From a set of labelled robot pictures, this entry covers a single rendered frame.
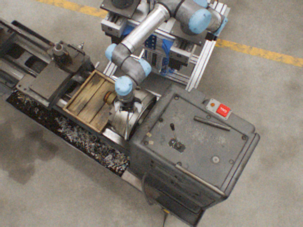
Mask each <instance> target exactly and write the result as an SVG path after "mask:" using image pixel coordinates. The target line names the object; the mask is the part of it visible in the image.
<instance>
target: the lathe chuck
mask: <svg viewBox="0 0 303 227"><path fill-rule="evenodd" d="M137 87H138V88H140V90H136V89H134V91H133V93H134V96H135V97H137V98H139V99H141V101H143V100H144V98H145V97H146V96H147V95H149V94H150V93H151V92H149V91H148V90H146V89H144V88H143V87H141V86H137ZM127 114H128V112H125V111H121V112H119V108H118V110H117V112H116V114H115V116H114V118H113V121H112V123H111V124H112V125H114V126H115V129H114V128H112V127H111V129H112V130H113V131H115V132H117V133H118V134H119V135H121V136H123V137H124V131H125V129H126V123H127ZM132 115H133V111H132V112H131V113H130V114H129V120H130V119H131V116H132Z"/></svg>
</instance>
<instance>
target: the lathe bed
mask: <svg viewBox="0 0 303 227"><path fill-rule="evenodd" d="M0 23H1V24H2V25H3V26H6V27H7V28H9V30H11V31H12V32H14V33H15V34H16V35H17V37H18V39H17V40H16V41H15V42H14V43H15V45H14V46H13V47H12V48H11V49H10V50H9V51H8V52H7V53H6V54H3V55H2V58H0V75H3V76H4V77H5V78H7V79H9V80H10V81H11V82H14V83H15V84H16V85H17V84H18V83H19V82H20V81H21V79H22V77H23V76H24V75H32V76H33V77H34V78H36V77H37V76H38V75H39V74H40V73H41V72H42V71H43V69H44V67H45V68H46V66H47V65H48V64H49V63H50V62H51V61H52V59H51V57H50V56H49V55H48V54H47V50H48V49H49V47H48V46H47V45H45V44H43V43H42V42H40V41H38V40H37V39H35V38H34V37H32V36H30V35H29V34H27V33H25V32H24V31H23V30H20V29H19V28H17V27H16V26H14V25H12V24H11V23H9V22H7V21H6V20H5V19H2V18H1V17H0ZM23 42H24V43H23ZM21 53H22V54H21ZM44 53H45V54H44ZM18 54H19V55H18ZM20 54H21V56H20ZM19 56H20V57H19ZM22 59H23V60H22ZM35 63H36V64H35ZM38 63H39V64H38ZM33 65H34V66H33ZM45 65H46V66H45ZM14 67H15V68H14ZM36 68H37V69H38V70H39V71H40V72H38V70H37V69H36ZM6 69H7V70H6ZM22 73H23V74H22ZM90 75H91V72H89V71H88V70H86V71H84V72H83V75H82V77H81V75H79V76H78V78H77V79H76V80H75V81H74V83H73V84H74V85H73V84H72V85H71V86H70V87H69V89H71V90H69V89H68V90H67V91H66V92H65V93H64V95H63V96H62V97H61V99H60V100H59V102H58V103H57V104H55V105H54V106H53V107H52V108H53V109H55V110H57V111H58V112H60V113H61V114H63V115H65V116H66V117H68V118H70V119H71V120H72V121H74V122H75V123H77V124H78V125H80V126H81V127H83V128H85V129H86V130H88V131H90V132H91V133H92V134H94V135H95V136H97V137H98V138H100V139H102V140H103V141H105V142H106V143H108V144H110V145H111V146H112V147H114V148H116V149H117V150H118V151H121V152H122V153H123V154H125V155H126V156H128V157H129V156H130V151H129V140H126V141H125V140H124V137H123V136H121V135H119V134H118V133H117V132H115V131H113V130H112V129H111V126H112V124H110V123H108V125H107V126H106V127H105V129H104V130H103V131H102V133H101V134H99V133H98V132H97V131H95V130H93V129H92V128H90V127H88V126H87V125H85V124H83V123H82V122H80V121H78V119H76V118H74V117H73V116H72V115H69V114H68V113H67V112H64V110H63V108H64V106H65V105H66V104H67V103H68V102H69V101H70V100H71V98H72V97H73V96H74V95H75V93H76V92H78V90H79V89H80V87H81V86H82V85H83V83H85V81H86V79H88V77H89V76H90ZM75 86H77V87H75ZM73 87H74V89H72V88H73ZM68 92H69V93H68ZM71 92H72V93H71Z"/></svg>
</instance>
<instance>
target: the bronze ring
mask: <svg viewBox="0 0 303 227"><path fill-rule="evenodd" d="M116 96H117V94H116V93H114V92H111V91H108V92H107V93H106V94H105V96H104V98H103V101H104V102H106V103H107V104H108V105H111V104H112V103H115V98H116Z"/></svg>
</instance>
